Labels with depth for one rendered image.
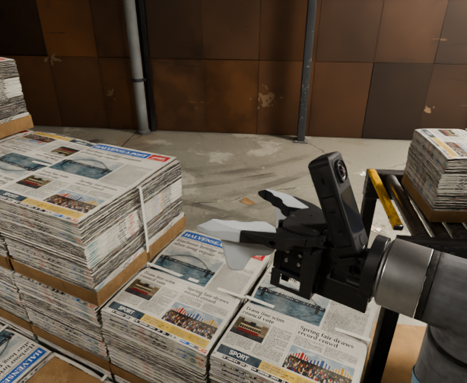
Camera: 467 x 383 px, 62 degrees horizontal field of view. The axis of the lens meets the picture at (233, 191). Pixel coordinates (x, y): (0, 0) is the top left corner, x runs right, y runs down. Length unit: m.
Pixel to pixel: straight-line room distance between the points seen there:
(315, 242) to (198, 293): 0.58
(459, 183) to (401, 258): 0.97
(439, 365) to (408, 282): 0.10
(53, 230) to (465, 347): 0.77
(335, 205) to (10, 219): 0.80
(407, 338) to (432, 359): 1.66
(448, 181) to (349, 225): 0.96
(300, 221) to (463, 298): 0.18
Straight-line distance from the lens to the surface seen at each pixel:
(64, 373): 1.19
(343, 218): 0.43
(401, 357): 2.05
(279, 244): 0.43
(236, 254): 0.46
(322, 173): 0.42
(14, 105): 1.45
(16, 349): 1.30
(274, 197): 0.54
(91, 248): 0.90
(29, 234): 1.00
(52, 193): 0.98
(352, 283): 0.46
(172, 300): 0.97
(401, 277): 0.42
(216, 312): 0.93
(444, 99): 4.61
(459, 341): 0.45
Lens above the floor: 1.49
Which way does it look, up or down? 28 degrees down
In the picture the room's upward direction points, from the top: straight up
